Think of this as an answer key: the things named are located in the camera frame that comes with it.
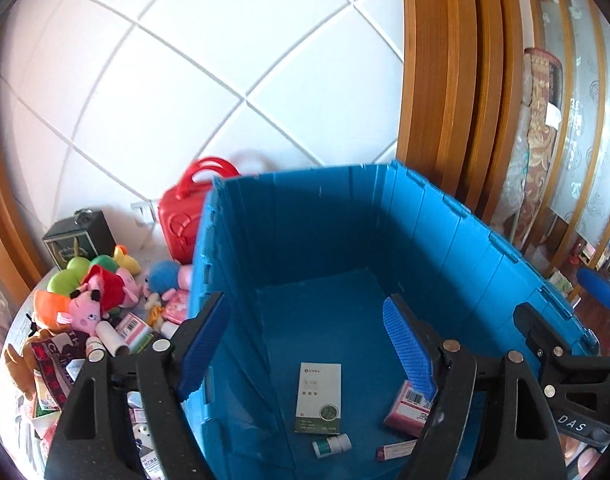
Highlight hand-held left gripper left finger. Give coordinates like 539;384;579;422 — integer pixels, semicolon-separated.
44;291;232;480

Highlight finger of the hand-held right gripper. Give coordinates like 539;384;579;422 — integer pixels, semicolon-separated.
512;302;610;401

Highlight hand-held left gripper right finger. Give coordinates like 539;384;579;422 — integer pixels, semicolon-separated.
381;294;568;480

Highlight blue plastic crate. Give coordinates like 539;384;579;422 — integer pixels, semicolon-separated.
187;160;598;480

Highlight brown plush toy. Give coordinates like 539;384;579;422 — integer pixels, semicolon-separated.
5;330;42;401

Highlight grey desktop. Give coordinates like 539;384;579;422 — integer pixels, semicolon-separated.
0;240;201;480

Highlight person's right hand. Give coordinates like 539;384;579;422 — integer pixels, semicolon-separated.
559;430;608;480

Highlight pink tissue packet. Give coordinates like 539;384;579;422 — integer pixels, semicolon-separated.
165;290;191;323

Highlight pink barcode packet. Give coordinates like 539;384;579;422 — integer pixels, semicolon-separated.
383;380;438;438

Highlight pink white barcode box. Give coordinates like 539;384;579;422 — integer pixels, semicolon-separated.
116;312;153;346

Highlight blue chair seat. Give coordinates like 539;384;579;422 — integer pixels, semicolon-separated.
575;267;610;308

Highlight blue pink pig plush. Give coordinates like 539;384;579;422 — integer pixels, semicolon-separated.
144;260;196;303

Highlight small pink pig plush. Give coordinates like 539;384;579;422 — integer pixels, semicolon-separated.
126;270;146;307

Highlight white green-label medicine box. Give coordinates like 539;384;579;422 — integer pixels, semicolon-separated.
294;362;342;435

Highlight red ointment box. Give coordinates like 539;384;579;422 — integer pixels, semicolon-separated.
376;439;418;461

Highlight red dress plush toy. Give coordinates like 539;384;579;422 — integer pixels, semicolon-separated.
82;265;130;311

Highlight yellow duck plush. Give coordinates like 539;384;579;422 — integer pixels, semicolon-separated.
113;245;140;273

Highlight small white medicine bottle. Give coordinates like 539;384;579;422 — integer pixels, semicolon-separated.
312;434;352;457

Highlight pink pig plush black ears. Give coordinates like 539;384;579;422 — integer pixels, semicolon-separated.
55;285;104;333

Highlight red carry case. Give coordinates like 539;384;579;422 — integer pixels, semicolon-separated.
157;157;242;265

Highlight red plaid cloth item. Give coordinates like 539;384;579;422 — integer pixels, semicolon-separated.
32;337;86;411

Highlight green plush toy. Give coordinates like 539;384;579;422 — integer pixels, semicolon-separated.
50;255;116;296

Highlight orange plush toy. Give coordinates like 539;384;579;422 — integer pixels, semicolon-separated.
33;290;73;331

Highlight black gift box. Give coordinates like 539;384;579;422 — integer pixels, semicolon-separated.
42;208;116;272

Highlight rolled patterned carpet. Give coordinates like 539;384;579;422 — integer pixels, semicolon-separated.
505;47;566;256

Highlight frosted glass door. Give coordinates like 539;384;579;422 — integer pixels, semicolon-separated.
540;0;610;261

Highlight white wall socket panel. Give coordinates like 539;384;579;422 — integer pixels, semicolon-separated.
130;200;161;227

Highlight wooden frame post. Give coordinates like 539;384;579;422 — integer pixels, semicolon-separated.
395;0;541;211
0;45;42;288

